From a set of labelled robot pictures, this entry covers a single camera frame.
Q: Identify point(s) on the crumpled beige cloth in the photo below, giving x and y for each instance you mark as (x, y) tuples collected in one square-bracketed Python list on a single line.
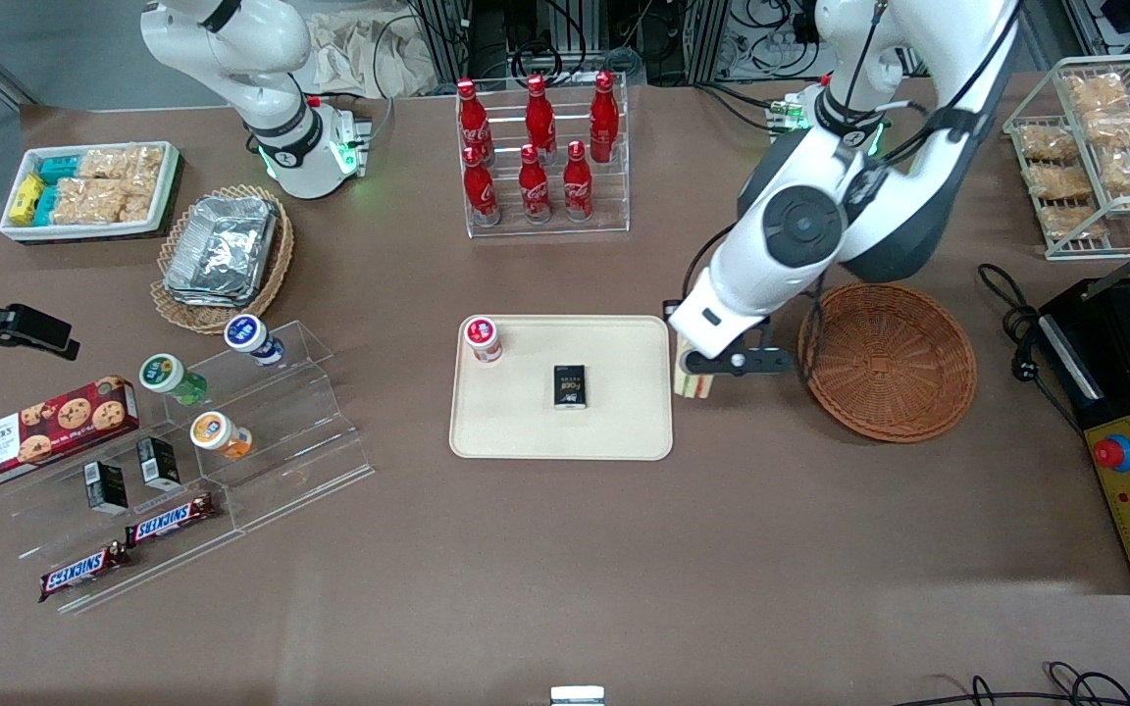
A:
[(359, 54)]

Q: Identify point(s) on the orange lid cup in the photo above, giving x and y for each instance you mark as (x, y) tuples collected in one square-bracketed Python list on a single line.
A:
[(215, 432)]

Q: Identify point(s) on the brown wicker basket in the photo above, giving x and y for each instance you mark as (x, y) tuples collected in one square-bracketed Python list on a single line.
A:
[(889, 363)]

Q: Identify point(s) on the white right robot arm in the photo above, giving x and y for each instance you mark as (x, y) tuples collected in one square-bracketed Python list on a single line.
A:
[(261, 59)]

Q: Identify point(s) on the small white object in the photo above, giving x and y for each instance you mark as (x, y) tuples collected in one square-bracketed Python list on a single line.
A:
[(577, 696)]

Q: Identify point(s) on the small black box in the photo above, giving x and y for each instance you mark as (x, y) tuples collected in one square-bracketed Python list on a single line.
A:
[(570, 387), (106, 487), (159, 463)]

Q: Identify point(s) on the clear acrylic bottle rack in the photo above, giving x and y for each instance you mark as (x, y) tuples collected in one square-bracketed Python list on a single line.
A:
[(614, 196)]

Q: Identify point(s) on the light wicker basket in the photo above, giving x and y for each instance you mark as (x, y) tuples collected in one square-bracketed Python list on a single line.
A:
[(276, 265)]

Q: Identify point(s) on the green lid cup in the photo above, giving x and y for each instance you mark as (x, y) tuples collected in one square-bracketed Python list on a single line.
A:
[(165, 375)]

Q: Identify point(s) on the black countertop appliance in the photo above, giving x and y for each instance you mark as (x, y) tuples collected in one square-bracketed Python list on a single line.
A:
[(1104, 343)]

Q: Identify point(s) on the beige plastic tray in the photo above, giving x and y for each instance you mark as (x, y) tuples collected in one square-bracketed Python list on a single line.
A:
[(624, 422)]

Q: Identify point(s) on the aluminium frame rack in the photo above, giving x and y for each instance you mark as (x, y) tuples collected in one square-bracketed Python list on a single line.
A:
[(487, 39)]

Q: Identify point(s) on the red Walkers cookie box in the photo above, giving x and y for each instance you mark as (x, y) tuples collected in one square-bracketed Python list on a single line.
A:
[(35, 436)]

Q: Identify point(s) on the white plastic bin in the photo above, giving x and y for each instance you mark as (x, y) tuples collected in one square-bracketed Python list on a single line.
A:
[(168, 196)]

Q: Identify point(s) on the red cola bottle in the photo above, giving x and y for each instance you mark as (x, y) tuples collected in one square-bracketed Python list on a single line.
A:
[(473, 118), (577, 186), (539, 116), (603, 118), (481, 191), (534, 188)]

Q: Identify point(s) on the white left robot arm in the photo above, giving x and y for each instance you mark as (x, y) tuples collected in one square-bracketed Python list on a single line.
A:
[(800, 226)]

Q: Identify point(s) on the triangular sandwich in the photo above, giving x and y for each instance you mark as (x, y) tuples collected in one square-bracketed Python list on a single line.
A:
[(694, 386)]

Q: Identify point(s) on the yellow snack pack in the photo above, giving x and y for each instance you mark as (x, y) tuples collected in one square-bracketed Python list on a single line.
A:
[(26, 199)]

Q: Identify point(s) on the blue lid cup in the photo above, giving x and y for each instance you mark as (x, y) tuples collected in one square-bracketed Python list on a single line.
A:
[(249, 336)]

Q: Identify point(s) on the red lid yogurt cup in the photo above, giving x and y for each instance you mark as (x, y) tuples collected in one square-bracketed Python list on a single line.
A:
[(483, 338)]

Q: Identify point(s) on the bagged rice cracker snack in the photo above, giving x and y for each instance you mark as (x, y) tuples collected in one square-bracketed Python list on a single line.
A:
[(89, 201), (99, 164), (143, 162)]

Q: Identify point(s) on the Snickers bar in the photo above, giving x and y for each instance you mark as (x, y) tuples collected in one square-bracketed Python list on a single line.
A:
[(170, 520), (82, 573)]

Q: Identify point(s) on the clear acrylic stepped display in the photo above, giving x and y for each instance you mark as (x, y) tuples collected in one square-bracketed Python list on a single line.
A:
[(300, 431)]

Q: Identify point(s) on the stack of foil trays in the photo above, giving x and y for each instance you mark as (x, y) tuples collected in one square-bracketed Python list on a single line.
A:
[(222, 250)]

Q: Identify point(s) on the teal snack pack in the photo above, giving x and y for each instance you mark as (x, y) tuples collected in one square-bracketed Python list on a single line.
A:
[(45, 206), (60, 169)]

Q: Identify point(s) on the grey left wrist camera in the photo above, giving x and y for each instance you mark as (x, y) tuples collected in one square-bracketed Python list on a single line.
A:
[(737, 362)]

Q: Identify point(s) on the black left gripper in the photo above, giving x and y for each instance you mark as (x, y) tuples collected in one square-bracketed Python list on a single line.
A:
[(664, 303)]

